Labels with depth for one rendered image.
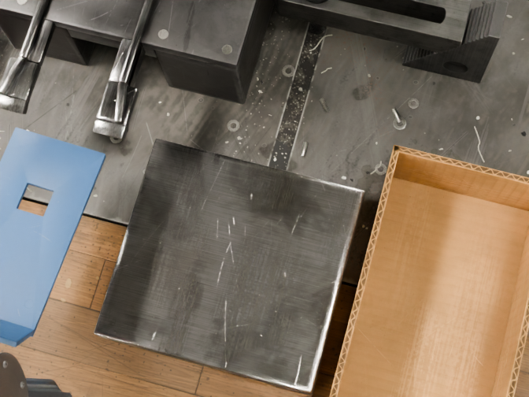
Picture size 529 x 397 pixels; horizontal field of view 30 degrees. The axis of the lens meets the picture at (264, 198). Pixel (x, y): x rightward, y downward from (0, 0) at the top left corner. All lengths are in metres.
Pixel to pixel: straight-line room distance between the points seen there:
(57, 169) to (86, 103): 0.12
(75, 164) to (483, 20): 0.32
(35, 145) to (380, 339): 0.29
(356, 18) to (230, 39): 0.10
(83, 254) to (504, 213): 0.33
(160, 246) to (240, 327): 0.09
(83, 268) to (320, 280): 0.19
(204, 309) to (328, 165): 0.15
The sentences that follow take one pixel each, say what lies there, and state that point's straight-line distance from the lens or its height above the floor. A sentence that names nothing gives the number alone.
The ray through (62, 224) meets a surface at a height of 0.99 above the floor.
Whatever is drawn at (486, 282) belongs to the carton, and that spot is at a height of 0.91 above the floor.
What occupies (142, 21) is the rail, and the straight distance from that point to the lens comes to 0.74.
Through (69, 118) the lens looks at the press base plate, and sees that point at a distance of 0.83.
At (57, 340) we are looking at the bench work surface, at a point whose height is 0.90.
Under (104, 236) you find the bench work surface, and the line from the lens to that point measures 0.79.
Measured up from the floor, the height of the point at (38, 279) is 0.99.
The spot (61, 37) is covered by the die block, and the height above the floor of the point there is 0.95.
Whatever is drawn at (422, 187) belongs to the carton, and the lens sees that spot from 0.78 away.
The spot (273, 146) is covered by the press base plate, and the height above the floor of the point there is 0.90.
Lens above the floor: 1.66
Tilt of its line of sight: 75 degrees down
